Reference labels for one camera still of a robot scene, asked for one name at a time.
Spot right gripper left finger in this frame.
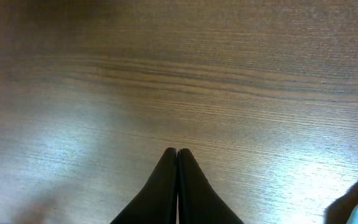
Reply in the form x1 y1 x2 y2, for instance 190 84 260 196
111 147 178 224

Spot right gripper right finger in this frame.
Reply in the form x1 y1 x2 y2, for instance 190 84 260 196
177 149 242 224

